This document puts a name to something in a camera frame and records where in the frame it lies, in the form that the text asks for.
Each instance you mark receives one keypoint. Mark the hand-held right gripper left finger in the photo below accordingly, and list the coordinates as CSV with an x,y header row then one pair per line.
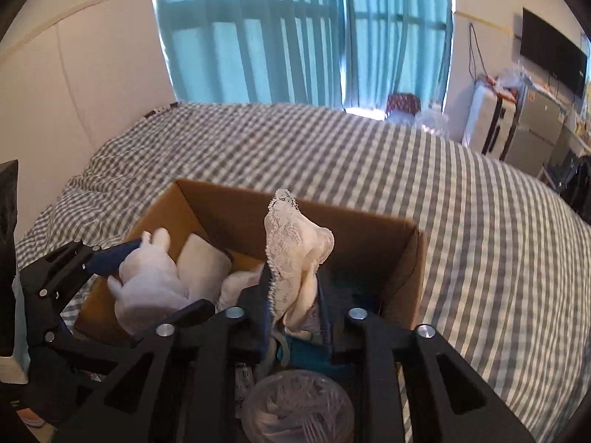
x,y
258,304

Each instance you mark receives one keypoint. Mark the teal packet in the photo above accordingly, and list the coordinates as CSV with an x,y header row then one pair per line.
x,y
318,355

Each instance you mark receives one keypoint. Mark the grey checked bedsheet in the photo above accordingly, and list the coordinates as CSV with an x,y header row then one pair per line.
x,y
415,184

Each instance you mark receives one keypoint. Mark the red patterned bag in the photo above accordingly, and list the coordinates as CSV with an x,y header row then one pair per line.
x,y
401,106

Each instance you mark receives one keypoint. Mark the brown cardboard box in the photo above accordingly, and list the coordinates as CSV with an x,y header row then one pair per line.
x,y
369,258

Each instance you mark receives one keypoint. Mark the black wall television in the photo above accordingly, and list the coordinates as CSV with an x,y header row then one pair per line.
x,y
551,50

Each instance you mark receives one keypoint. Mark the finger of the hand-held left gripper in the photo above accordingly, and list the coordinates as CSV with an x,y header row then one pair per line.
x,y
108,258
189,310

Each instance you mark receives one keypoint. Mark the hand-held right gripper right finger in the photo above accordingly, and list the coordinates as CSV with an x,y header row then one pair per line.
x,y
325,314

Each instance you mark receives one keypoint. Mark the wide teal curtain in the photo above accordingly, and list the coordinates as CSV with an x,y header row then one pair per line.
x,y
249,37

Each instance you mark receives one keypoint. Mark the white lace sock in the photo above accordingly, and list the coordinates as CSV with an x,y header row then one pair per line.
x,y
295,249

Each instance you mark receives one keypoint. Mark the clear plastic bag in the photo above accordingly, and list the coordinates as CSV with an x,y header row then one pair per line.
x,y
300,406
512,78

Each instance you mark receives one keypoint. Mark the white plush toy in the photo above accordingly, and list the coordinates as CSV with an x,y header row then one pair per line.
x,y
147,286

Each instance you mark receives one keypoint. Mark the white suitcase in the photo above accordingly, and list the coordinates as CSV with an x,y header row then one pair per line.
x,y
485,120

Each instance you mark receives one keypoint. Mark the silver mini fridge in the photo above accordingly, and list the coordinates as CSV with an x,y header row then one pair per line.
x,y
535,134

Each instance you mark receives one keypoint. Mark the small white sachet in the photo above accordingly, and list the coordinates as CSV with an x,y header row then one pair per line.
x,y
242,390

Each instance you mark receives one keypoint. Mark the black backpack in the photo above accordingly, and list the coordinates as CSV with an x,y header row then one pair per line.
x,y
579,189

